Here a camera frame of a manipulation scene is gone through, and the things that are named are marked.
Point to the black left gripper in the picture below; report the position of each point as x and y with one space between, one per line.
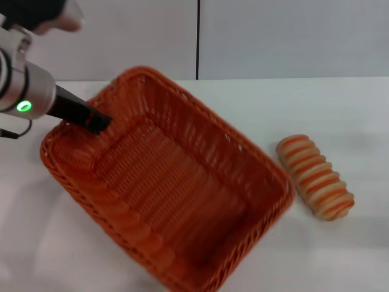
71 108

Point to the orange woven plastic basket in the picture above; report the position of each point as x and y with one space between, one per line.
182 188

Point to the orange striped bread roll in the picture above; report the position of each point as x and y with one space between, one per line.
317 182

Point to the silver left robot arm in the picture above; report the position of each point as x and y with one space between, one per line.
35 86

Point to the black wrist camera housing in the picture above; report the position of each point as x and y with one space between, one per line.
33 10

